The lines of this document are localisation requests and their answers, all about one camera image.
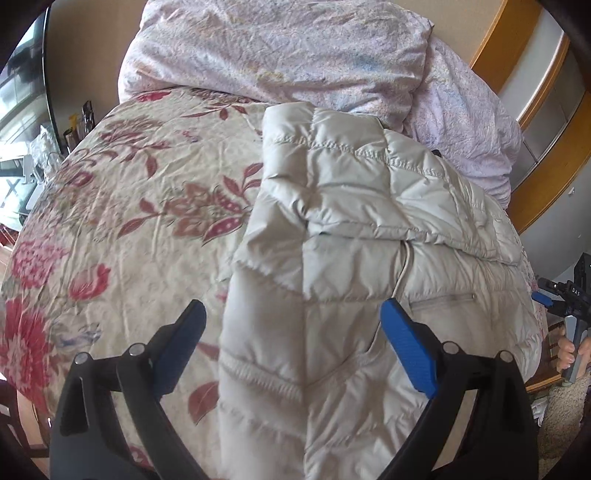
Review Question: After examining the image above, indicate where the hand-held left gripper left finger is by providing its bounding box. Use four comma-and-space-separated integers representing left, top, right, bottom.
50, 299, 207, 480

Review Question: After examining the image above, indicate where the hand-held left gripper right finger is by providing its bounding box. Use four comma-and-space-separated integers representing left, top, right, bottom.
379, 298, 539, 480

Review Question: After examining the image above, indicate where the cream quilted down jacket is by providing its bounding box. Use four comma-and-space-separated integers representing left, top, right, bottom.
217, 102, 543, 480

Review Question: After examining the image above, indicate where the person's right hand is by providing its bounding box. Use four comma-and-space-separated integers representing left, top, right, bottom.
556, 323, 591, 374

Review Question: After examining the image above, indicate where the wooden nightstand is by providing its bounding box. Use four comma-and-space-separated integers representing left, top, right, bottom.
526, 323, 565, 394

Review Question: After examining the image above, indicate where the beige rug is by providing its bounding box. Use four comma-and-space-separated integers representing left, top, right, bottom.
538, 378, 591, 462

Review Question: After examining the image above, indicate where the dark wooden chair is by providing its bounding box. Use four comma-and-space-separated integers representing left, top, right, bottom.
0, 378, 51, 464

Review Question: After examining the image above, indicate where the floral bed sheet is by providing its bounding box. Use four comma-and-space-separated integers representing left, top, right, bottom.
0, 88, 550, 480

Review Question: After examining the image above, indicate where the lilac patterned pillow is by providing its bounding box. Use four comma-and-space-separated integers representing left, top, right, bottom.
117, 0, 435, 125
406, 37, 525, 206

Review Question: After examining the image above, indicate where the wooden framed wardrobe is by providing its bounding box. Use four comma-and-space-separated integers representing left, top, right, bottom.
471, 0, 591, 234

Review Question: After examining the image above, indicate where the cluster of small bottles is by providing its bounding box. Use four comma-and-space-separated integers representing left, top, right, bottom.
62, 99, 98, 153

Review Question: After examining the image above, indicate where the glass window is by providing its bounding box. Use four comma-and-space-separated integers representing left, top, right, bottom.
0, 9, 51, 232

